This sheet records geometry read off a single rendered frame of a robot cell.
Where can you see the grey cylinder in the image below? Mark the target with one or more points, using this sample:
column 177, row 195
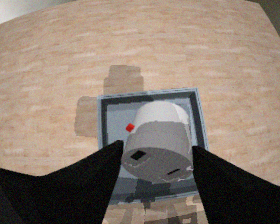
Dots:
column 159, row 147

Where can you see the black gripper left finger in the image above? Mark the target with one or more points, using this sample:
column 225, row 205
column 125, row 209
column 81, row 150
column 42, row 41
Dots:
column 77, row 194

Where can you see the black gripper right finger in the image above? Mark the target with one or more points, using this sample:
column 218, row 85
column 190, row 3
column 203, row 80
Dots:
column 231, row 195

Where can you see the grey rectangular tray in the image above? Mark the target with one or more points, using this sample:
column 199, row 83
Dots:
column 114, row 112

